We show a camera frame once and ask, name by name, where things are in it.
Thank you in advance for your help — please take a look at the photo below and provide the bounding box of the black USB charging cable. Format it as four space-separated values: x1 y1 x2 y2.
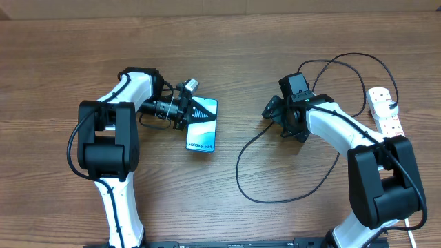
235 52 400 205

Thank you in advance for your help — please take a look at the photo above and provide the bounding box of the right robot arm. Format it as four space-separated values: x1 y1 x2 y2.
262 72 428 247

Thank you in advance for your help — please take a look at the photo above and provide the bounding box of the white power strip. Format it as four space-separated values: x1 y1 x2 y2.
366 87 405 137

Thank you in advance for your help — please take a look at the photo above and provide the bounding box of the white power strip cord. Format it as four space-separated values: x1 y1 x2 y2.
403 217 418 248

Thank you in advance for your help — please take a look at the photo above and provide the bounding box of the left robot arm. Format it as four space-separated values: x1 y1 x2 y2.
70 67 218 247

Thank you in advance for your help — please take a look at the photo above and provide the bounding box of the blue Galaxy smartphone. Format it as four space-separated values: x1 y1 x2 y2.
186 96 218 153

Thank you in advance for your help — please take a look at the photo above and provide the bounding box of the white USB charger plug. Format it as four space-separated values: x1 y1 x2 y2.
371 101 399 120

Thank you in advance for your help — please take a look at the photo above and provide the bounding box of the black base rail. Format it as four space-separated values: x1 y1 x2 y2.
82 236 390 248

